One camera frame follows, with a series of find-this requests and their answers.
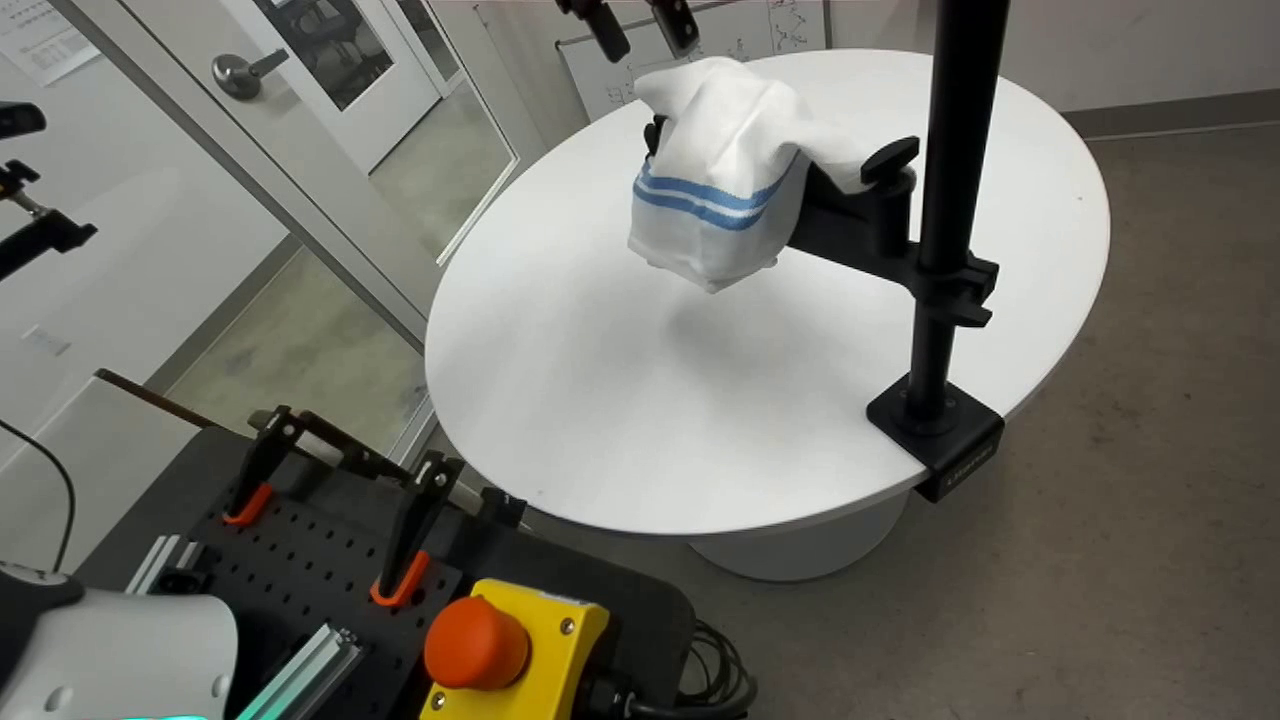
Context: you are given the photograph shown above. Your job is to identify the white cloth with blue stripes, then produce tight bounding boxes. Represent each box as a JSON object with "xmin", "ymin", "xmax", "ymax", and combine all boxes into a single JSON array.
[{"xmin": 622, "ymin": 52, "xmax": 871, "ymax": 295}]

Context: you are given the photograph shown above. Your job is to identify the white door with window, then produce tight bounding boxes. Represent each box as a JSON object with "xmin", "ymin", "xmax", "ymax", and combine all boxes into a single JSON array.
[{"xmin": 114, "ymin": 0, "xmax": 453, "ymax": 181}]

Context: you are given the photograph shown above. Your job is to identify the black pole with table clamp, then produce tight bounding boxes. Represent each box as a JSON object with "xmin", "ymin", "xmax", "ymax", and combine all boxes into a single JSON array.
[{"xmin": 862, "ymin": 0, "xmax": 1016, "ymax": 508}]

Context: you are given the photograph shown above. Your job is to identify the brown wooden strip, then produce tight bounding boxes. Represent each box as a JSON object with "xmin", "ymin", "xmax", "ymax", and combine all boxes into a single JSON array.
[{"xmin": 92, "ymin": 363, "xmax": 258, "ymax": 442}]

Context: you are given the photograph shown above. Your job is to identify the black perforated board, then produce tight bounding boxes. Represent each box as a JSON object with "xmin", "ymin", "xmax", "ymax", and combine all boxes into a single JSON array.
[{"xmin": 72, "ymin": 424, "xmax": 698, "ymax": 720}]

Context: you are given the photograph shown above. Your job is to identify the yellow emergency stop box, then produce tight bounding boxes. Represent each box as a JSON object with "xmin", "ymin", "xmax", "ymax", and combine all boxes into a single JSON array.
[{"xmin": 416, "ymin": 573, "xmax": 616, "ymax": 720}]

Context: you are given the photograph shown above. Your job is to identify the aluminium extrusion bar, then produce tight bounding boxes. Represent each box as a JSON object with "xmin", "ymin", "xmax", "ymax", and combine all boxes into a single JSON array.
[
  {"xmin": 122, "ymin": 529, "xmax": 209, "ymax": 599},
  {"xmin": 236, "ymin": 621, "xmax": 364, "ymax": 720}
]

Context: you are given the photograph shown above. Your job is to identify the silver door handle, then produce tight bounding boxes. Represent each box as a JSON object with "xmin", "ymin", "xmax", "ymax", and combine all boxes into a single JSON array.
[{"xmin": 209, "ymin": 45, "xmax": 293, "ymax": 99}]

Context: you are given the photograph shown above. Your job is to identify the white table pedestal base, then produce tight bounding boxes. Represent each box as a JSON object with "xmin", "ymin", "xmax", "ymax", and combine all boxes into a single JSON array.
[{"xmin": 684, "ymin": 492, "xmax": 910, "ymax": 582}]

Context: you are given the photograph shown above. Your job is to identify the paper sheet on wall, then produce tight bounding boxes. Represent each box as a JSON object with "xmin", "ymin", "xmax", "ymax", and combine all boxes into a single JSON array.
[{"xmin": 0, "ymin": 0, "xmax": 101, "ymax": 86}]

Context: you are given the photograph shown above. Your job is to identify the black clamp with orange handle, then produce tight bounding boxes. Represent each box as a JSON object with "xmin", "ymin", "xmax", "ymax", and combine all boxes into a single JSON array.
[
  {"xmin": 367, "ymin": 448, "xmax": 529, "ymax": 616},
  {"xmin": 217, "ymin": 404, "xmax": 408, "ymax": 534}
]

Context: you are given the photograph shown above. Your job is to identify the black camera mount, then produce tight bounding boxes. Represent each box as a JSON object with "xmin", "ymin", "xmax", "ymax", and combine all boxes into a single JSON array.
[{"xmin": 0, "ymin": 99, "xmax": 101, "ymax": 283}]

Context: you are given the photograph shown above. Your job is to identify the black cable bundle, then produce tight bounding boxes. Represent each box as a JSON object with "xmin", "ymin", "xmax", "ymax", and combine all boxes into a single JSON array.
[{"xmin": 582, "ymin": 621, "xmax": 761, "ymax": 720}]

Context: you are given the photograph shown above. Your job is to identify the thin black cable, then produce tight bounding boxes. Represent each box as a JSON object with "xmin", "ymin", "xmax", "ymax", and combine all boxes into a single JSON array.
[{"xmin": 0, "ymin": 415, "xmax": 81, "ymax": 579}]

